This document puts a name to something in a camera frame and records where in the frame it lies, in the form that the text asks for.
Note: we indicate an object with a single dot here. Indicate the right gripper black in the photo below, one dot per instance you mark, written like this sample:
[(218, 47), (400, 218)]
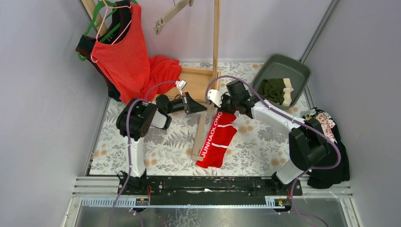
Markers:
[(223, 102)]

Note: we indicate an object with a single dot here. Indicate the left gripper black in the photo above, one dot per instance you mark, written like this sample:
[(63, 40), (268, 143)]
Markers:
[(187, 104)]

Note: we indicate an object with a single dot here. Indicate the olive green underwear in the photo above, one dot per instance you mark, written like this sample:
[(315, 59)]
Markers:
[(276, 90)]

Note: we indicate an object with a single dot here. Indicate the red underwear with white lettering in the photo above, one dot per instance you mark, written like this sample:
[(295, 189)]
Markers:
[(218, 140)]

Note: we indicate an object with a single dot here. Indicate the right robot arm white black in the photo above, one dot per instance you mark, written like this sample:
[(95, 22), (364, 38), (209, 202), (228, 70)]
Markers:
[(307, 143)]

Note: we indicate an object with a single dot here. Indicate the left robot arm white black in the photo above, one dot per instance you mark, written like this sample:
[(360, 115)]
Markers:
[(138, 116)]

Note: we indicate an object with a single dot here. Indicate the wooden clothes rack stand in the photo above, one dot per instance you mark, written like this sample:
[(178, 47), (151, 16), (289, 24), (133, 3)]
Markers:
[(198, 79)]

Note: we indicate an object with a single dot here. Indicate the grey plastic bin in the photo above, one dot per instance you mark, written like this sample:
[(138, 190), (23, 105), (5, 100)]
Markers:
[(279, 66)]

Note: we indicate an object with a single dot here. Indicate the floral table cloth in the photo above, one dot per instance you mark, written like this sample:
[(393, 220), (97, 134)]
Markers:
[(255, 150)]

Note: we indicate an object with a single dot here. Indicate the red tank top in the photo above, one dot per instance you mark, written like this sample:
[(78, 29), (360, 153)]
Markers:
[(127, 65)]

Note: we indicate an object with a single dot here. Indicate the dark striped garment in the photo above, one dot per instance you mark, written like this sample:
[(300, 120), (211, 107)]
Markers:
[(112, 90)]

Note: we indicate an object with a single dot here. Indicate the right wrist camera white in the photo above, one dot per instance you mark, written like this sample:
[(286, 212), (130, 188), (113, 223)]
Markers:
[(215, 97)]

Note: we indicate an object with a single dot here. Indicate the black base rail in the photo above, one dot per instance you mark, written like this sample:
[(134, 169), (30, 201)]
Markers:
[(203, 190)]

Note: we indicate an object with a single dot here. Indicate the pink wire hanger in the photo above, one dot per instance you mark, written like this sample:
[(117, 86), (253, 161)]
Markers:
[(113, 30)]

